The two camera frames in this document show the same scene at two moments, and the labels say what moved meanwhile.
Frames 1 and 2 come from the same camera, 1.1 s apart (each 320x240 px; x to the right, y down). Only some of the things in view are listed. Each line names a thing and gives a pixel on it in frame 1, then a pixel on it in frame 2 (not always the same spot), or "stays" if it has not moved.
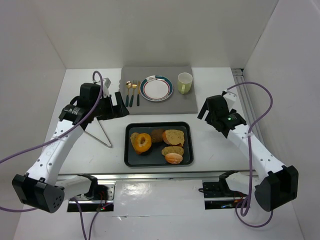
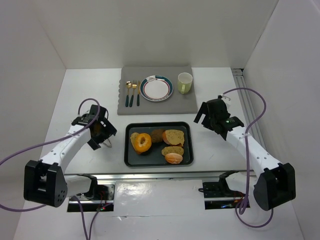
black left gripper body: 111,107 -> 104,135
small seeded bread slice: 172,149 stays
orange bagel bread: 141,142 stays
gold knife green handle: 138,94 stays
